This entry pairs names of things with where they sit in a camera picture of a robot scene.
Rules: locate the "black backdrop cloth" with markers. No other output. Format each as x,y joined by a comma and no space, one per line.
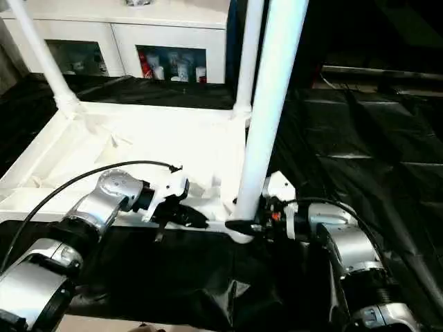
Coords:
373,31

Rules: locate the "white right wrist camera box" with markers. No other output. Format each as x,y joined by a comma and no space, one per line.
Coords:
282,186

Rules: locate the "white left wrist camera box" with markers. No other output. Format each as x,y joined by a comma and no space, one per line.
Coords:
169,188

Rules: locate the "small grey patterned ornament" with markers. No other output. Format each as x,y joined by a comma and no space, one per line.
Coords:
138,2

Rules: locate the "metal rod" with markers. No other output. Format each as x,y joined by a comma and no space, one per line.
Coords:
380,72

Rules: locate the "white plastic table top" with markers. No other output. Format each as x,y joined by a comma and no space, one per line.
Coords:
155,138

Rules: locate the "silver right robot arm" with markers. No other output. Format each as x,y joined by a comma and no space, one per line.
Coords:
349,242

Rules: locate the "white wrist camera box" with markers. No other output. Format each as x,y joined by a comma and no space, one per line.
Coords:
169,188
282,186

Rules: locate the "white glass-door cabinet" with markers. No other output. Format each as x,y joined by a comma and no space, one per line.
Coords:
138,27

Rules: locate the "grey curtain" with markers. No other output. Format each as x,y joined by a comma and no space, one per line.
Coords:
10,58

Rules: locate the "black plastic sheet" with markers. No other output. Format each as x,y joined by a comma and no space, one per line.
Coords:
363,155

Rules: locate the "white plastic table leg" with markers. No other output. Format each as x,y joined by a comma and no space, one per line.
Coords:
273,103
247,52
41,52

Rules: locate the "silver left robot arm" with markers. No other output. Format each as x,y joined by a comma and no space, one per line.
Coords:
100,200

